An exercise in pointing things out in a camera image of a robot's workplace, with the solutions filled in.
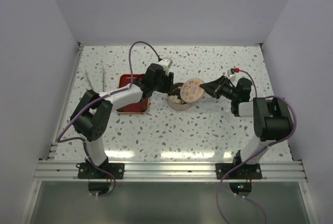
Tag round metal tin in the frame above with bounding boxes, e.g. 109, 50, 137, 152
167, 83, 191, 111

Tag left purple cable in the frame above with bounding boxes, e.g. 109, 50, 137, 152
56, 41, 162, 198

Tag aluminium mounting rail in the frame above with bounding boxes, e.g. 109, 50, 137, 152
33, 160, 307, 182

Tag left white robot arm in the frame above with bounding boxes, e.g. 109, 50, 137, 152
70, 58, 174, 179

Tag round metal tin lid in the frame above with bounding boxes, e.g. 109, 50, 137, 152
180, 78, 205, 104

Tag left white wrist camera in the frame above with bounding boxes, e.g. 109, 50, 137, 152
158, 58, 173, 69

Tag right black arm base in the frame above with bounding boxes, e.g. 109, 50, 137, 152
215, 157, 263, 180

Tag metal tweezers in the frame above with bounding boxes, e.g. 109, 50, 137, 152
84, 65, 106, 92

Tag red rectangular tray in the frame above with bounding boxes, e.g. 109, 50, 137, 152
116, 74, 149, 114

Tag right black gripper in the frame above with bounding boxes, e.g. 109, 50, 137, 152
200, 76, 238, 101

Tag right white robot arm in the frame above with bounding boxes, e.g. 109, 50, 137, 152
200, 76, 296, 179

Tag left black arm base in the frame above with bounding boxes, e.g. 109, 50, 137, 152
75, 160, 125, 180

